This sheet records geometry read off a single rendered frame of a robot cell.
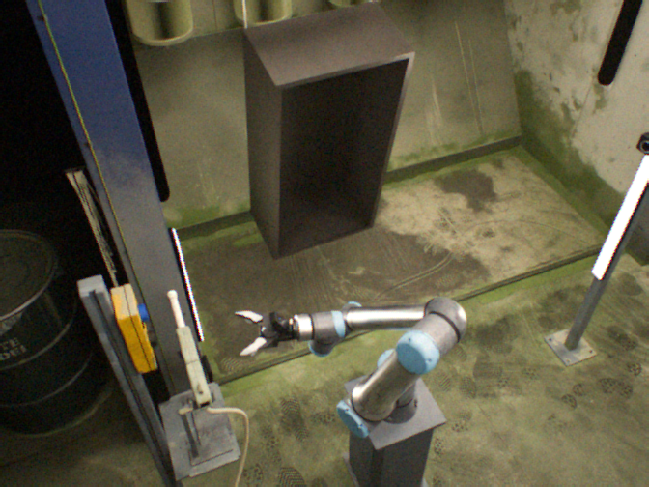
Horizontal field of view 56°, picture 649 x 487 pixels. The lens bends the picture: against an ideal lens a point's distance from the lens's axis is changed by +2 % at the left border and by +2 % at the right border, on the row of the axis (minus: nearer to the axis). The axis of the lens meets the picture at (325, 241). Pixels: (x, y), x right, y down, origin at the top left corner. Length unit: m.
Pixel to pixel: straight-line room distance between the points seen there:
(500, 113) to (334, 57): 2.44
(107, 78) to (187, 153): 2.10
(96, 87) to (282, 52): 0.85
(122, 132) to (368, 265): 2.18
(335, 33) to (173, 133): 1.63
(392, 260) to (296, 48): 1.75
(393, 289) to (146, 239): 1.84
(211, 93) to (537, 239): 2.27
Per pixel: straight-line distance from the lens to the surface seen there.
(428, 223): 4.07
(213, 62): 3.95
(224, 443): 2.27
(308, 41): 2.52
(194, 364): 2.03
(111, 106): 1.89
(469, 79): 4.57
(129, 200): 2.09
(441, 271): 3.78
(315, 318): 2.05
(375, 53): 2.49
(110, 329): 1.75
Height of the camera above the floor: 2.80
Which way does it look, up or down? 45 degrees down
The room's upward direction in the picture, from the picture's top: 1 degrees counter-clockwise
